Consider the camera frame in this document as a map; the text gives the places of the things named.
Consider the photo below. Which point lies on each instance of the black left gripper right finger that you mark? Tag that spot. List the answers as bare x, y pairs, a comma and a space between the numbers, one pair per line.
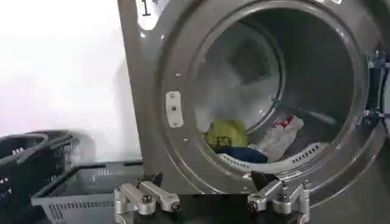
281, 196

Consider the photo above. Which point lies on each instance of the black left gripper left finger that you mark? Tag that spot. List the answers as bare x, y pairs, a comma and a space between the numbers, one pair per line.
138, 198

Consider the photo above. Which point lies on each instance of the grey plastic laundry basket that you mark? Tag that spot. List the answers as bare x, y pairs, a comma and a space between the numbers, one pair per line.
82, 188

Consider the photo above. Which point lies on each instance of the dark blue garment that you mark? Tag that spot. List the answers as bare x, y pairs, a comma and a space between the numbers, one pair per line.
243, 153

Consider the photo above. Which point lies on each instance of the white garment with red print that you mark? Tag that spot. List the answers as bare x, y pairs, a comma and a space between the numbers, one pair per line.
278, 137

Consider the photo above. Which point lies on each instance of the yellow garment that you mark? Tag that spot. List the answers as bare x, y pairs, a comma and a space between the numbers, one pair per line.
227, 133

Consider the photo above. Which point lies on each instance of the white door latch plate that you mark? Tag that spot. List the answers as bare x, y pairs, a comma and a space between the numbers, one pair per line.
174, 109

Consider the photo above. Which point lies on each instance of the dark plastic laundry basket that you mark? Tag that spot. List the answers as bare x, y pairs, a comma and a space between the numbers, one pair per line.
27, 164

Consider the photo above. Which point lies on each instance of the grey dryer machine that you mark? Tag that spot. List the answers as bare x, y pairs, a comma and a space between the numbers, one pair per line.
213, 91

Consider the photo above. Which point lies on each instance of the dryer door with glass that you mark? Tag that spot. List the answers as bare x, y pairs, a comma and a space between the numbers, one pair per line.
379, 88

